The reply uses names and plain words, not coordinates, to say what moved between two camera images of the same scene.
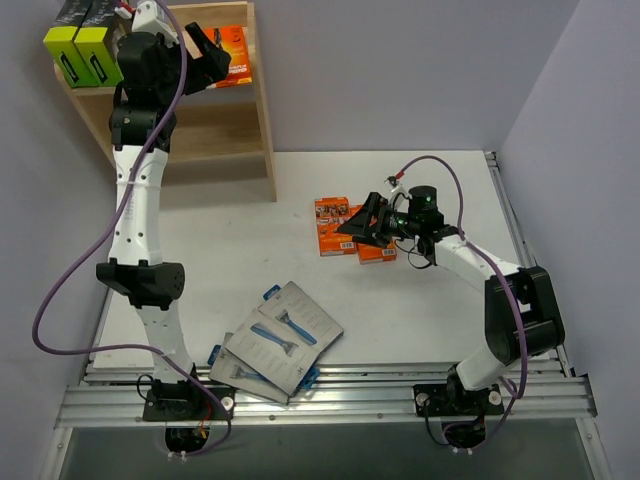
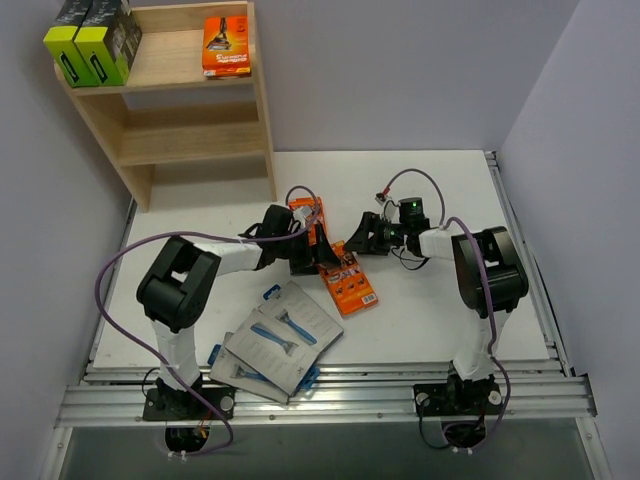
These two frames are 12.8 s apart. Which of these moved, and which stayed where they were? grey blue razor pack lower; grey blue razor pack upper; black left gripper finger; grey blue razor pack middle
Moved: black left gripper finger
Stayed: grey blue razor pack middle; grey blue razor pack lower; grey blue razor pack upper
